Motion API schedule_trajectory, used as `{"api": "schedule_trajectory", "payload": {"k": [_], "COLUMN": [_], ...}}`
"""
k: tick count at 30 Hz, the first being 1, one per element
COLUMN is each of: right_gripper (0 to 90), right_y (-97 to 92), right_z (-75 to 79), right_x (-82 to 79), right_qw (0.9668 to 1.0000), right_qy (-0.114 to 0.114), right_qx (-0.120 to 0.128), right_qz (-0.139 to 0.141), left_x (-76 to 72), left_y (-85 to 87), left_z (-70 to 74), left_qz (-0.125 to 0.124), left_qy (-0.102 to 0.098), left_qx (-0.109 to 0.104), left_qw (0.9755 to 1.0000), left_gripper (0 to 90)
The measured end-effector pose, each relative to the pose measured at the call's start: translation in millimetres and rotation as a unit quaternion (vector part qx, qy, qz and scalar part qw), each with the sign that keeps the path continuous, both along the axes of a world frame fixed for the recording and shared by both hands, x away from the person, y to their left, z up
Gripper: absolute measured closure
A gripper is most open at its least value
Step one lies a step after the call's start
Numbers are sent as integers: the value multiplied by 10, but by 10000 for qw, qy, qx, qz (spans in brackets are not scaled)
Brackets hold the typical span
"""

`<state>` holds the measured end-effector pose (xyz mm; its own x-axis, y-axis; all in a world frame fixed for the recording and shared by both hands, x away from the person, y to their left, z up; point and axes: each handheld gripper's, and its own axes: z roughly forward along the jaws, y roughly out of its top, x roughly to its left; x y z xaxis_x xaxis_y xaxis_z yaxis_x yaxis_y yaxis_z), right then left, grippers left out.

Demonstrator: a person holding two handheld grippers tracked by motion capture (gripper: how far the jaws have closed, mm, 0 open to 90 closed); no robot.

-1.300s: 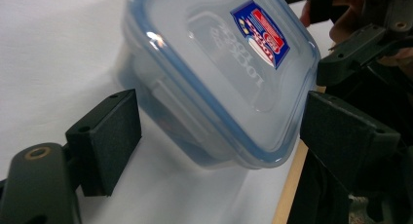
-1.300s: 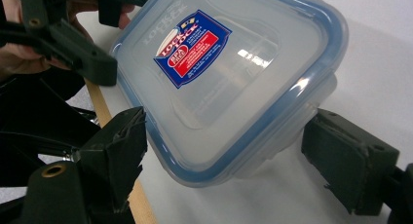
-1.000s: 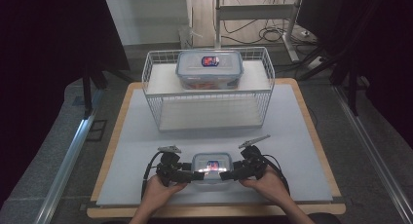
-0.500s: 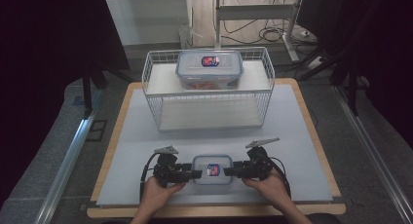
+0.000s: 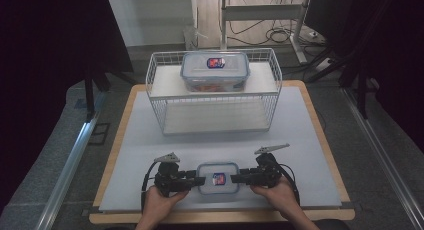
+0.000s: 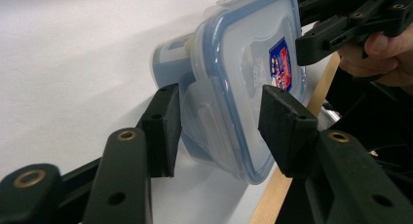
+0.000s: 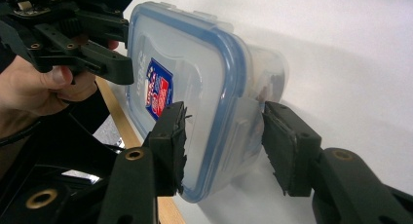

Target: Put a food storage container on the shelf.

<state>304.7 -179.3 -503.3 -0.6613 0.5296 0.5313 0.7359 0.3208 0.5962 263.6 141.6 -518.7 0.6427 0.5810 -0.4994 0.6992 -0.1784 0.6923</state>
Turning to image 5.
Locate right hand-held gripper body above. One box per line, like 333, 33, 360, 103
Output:
248, 142, 291, 189

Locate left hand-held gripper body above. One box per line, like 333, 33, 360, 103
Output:
153, 152, 192, 198

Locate small clear food container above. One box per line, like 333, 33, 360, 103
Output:
196, 161, 241, 195

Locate white wire shelf rack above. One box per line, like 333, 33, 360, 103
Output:
145, 48, 283, 137

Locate large clear food container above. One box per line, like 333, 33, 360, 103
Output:
180, 51, 251, 93

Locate person's left hand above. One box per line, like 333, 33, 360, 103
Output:
141, 184, 190, 225

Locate person's right hand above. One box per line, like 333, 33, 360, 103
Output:
249, 175, 302, 222

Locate pale table mat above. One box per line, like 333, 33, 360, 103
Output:
98, 86, 343, 213

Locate black stand legs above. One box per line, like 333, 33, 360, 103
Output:
83, 64, 138, 123

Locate white power strip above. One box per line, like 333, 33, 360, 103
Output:
314, 57, 334, 73

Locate black tripod legs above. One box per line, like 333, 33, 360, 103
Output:
304, 46, 379, 120

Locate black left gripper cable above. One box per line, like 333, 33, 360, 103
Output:
140, 160, 166, 213

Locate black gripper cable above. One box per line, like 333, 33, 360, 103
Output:
276, 162, 302, 206
140, 160, 166, 213

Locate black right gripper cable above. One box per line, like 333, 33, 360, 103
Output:
276, 162, 302, 206

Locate aluminium floor rail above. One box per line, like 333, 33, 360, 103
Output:
34, 91, 108, 230
343, 88, 424, 229

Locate black floor cables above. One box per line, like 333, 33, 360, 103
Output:
226, 0, 326, 49

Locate white metal desk frame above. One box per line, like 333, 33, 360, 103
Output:
219, 0, 313, 65

